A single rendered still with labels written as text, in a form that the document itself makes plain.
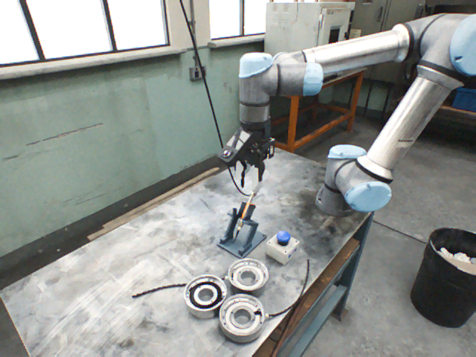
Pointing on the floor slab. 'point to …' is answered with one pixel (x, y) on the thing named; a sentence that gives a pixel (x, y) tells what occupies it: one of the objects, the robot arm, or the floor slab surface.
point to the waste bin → (446, 279)
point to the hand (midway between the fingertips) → (247, 187)
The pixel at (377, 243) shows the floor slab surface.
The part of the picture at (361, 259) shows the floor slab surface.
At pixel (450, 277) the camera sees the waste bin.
